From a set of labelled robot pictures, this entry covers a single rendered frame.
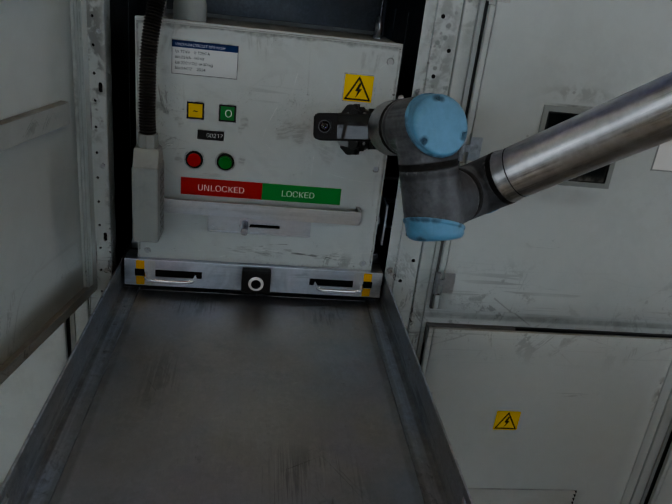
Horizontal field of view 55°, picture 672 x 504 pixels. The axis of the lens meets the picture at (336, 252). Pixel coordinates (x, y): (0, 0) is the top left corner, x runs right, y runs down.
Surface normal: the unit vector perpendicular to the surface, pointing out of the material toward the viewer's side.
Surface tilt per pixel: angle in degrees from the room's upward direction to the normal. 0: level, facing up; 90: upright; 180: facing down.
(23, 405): 90
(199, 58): 90
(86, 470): 0
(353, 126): 75
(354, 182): 90
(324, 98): 90
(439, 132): 70
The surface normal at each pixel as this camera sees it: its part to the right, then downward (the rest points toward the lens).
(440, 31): 0.09, 0.40
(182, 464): 0.11, -0.92
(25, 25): 0.99, 0.14
